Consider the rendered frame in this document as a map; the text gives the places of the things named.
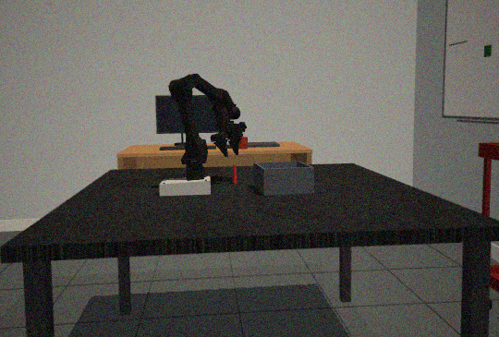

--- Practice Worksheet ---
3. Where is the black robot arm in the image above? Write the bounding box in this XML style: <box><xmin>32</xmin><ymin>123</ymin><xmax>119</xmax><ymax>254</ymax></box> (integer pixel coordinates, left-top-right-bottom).
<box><xmin>169</xmin><ymin>74</ymin><xmax>247</xmax><ymax>181</ymax></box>

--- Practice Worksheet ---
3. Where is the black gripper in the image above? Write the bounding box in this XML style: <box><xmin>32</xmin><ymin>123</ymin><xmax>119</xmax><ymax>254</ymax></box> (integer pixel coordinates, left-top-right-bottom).
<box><xmin>211</xmin><ymin>118</ymin><xmax>243</xmax><ymax>157</ymax></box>

